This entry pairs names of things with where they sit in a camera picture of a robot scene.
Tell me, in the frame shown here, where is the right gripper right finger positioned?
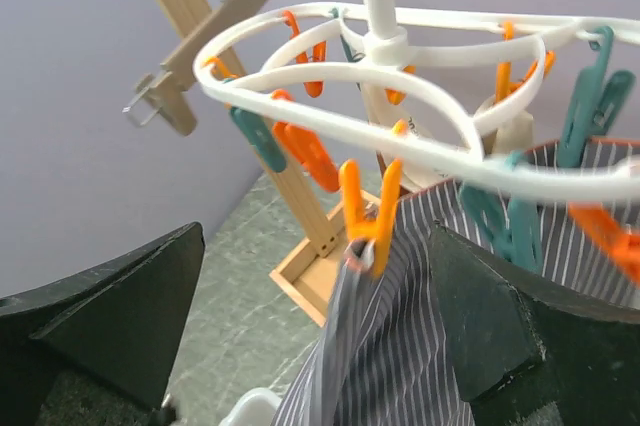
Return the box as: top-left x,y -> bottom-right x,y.
429,225 -> 639,425

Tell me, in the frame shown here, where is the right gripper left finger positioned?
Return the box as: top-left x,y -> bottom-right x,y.
1,222 -> 205,425

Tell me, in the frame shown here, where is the grey striped underwear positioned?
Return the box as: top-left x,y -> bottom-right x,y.
269,138 -> 640,426

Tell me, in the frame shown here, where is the white round clip hanger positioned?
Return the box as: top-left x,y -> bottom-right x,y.
192,0 -> 640,287

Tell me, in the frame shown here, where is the wooden clip hanger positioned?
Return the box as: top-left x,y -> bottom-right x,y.
123,0 -> 268,136

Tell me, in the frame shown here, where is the white plastic laundry basket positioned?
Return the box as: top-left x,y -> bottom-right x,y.
219,387 -> 281,426

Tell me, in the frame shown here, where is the wooden clothes rack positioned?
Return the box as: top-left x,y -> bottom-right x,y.
122,0 -> 381,330

